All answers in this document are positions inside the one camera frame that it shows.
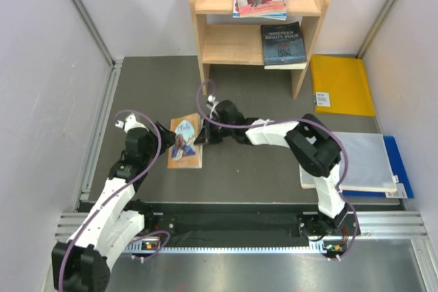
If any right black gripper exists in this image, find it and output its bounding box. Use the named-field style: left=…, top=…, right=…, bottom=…
left=194, top=116, right=234, bottom=146

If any orange Othello picture book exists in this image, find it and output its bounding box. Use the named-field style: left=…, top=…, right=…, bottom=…
left=167, top=113, right=203, bottom=169

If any dark Nineteen Eighty-Four book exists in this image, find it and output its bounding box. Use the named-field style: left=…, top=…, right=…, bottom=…
left=261, top=22, right=307, bottom=70

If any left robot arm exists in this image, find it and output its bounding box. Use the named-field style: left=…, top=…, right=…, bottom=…
left=51, top=114, right=176, bottom=291

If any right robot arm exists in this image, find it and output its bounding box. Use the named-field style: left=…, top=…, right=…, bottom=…
left=194, top=96, right=347, bottom=240

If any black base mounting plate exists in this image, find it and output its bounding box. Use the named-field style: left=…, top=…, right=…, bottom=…
left=125, top=200, right=357, bottom=248

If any yellow file folder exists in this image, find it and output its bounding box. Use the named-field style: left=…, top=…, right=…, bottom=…
left=310, top=55, right=375, bottom=117

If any wooden two-tier shelf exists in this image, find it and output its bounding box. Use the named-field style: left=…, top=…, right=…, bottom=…
left=189, top=0, right=331, bottom=81

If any clear plastic file folder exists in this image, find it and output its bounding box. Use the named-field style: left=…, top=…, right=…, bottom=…
left=299, top=131, right=398, bottom=194

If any blue file folder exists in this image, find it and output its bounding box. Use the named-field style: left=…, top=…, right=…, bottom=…
left=344, top=135, right=415, bottom=199

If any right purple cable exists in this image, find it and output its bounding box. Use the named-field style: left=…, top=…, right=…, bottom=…
left=196, top=79, right=359, bottom=262

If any purple cable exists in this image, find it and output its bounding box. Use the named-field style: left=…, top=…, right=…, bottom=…
left=57, top=109, right=172, bottom=291
left=196, top=79, right=359, bottom=262

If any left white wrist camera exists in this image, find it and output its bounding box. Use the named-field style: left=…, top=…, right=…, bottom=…
left=115, top=113, right=144, bottom=133

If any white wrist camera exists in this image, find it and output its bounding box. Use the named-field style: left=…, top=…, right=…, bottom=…
left=115, top=113, right=144, bottom=133
left=206, top=94, right=220, bottom=120

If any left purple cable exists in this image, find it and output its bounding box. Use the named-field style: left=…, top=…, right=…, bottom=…
left=57, top=109, right=172, bottom=291

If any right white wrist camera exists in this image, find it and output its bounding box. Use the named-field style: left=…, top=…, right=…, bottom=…
left=206, top=94, right=220, bottom=120

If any aluminium front rail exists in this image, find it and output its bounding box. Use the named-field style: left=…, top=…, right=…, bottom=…
left=69, top=202, right=427, bottom=260

